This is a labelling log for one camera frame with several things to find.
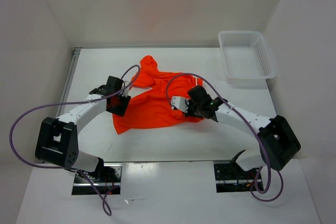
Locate white plastic basket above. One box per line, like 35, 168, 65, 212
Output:
218, 30, 276, 85

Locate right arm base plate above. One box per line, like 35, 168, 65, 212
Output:
213, 161, 258, 193

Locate purple cable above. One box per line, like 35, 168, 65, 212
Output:
166, 73, 284, 203
9, 64, 141, 216

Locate aluminium table edge rail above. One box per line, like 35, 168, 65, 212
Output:
41, 47, 82, 164

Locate orange mesh shorts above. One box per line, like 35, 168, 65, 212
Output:
112, 55, 203, 135

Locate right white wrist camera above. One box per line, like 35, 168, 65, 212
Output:
171, 96, 189, 113

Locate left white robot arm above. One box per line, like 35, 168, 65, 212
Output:
35, 76, 131, 182

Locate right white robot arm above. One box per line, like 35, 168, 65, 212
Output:
185, 86, 301, 178

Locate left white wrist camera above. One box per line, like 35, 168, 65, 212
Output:
121, 87, 130, 97

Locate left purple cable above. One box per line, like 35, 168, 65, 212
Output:
9, 64, 141, 216

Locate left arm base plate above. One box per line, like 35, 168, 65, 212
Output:
71, 163, 123, 196

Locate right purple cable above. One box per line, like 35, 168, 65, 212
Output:
166, 73, 284, 203

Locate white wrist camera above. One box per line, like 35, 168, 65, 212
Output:
171, 96, 189, 113
121, 87, 130, 97

